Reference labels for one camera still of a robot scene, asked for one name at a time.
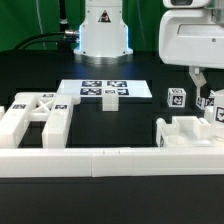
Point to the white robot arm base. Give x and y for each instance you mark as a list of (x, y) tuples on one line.
[(103, 35)]

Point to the white base tag plate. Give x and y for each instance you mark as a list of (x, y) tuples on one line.
[(95, 88)]

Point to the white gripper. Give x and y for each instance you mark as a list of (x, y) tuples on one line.
[(192, 34)]

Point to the white chair seat panel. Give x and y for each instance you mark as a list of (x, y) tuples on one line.
[(186, 131)]

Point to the small tagged cube right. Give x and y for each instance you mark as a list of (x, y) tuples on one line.
[(201, 103)]

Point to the white chair back frame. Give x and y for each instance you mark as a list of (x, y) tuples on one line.
[(54, 109)]

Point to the white fence wall rail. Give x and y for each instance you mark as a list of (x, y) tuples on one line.
[(99, 162)]

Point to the white tagged cube part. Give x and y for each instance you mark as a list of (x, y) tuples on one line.
[(176, 97)]

